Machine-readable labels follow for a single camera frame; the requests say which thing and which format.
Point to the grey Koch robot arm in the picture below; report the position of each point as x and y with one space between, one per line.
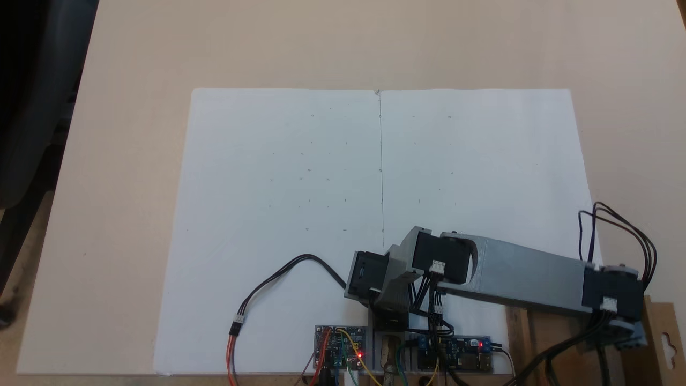
525 273

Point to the brown cardboard box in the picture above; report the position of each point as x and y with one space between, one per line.
664 348

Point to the blue circuit board, red light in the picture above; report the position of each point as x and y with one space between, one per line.
466 354

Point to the metal table clamp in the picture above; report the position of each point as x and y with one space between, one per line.
387 354

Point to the white paper sheet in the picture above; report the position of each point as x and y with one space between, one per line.
257 187

